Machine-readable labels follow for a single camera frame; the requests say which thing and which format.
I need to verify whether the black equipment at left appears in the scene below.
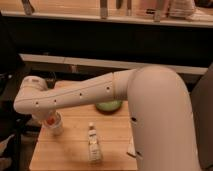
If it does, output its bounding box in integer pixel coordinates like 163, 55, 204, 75
0, 12, 41, 171

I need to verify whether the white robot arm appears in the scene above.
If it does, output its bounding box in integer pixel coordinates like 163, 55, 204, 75
14, 65, 202, 171

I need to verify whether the white ceramic cup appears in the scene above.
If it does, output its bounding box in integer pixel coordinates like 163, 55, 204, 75
43, 113, 63, 136

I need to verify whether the orange pepper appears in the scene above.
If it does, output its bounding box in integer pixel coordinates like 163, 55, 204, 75
47, 117, 55, 125

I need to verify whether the green bowl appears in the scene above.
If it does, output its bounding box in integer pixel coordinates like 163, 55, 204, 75
95, 100, 122, 112

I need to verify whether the small condiment bottle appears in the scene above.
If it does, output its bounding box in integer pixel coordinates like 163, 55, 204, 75
88, 122, 102, 163

